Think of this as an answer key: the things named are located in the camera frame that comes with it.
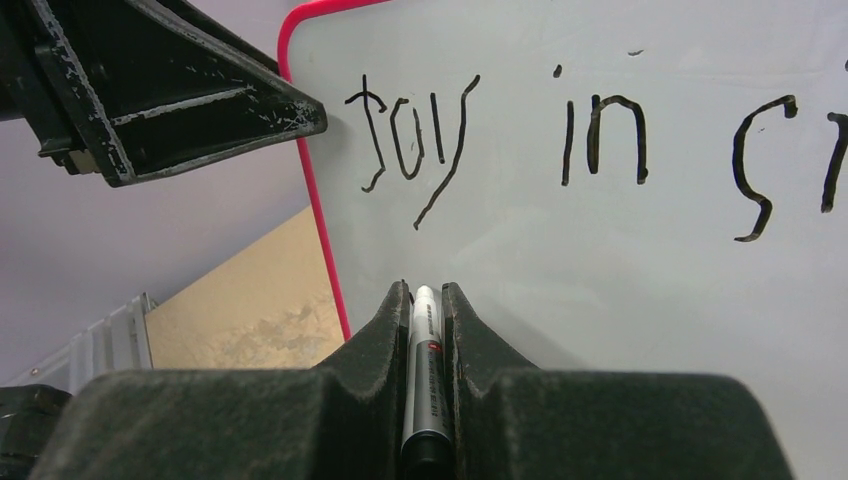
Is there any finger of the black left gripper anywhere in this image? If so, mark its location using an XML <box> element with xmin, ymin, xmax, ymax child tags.
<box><xmin>159</xmin><ymin>0</ymin><xmax>279</xmax><ymax>75</ymax></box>
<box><xmin>30</xmin><ymin>1</ymin><xmax>328</xmax><ymax>187</ymax></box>

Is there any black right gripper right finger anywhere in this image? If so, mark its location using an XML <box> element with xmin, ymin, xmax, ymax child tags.
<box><xmin>442</xmin><ymin>282</ymin><xmax>794</xmax><ymax>479</ymax></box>

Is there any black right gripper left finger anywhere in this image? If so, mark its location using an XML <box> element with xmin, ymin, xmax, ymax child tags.
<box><xmin>31</xmin><ymin>281</ymin><xmax>410</xmax><ymax>479</ymax></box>

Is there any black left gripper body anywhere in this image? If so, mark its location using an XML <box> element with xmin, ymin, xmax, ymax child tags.
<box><xmin>1</xmin><ymin>1</ymin><xmax>100</xmax><ymax>175</ymax></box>

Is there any white marker pen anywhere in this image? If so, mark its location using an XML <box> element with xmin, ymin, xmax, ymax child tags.
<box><xmin>400</xmin><ymin>285</ymin><xmax>454</xmax><ymax>479</ymax></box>

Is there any red framed whiteboard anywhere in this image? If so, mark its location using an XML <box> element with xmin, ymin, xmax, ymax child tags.
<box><xmin>279</xmin><ymin>1</ymin><xmax>847</xmax><ymax>479</ymax></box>

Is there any aluminium rail frame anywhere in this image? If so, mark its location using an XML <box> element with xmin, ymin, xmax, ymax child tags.
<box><xmin>1</xmin><ymin>293</ymin><xmax>157</xmax><ymax>395</ymax></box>

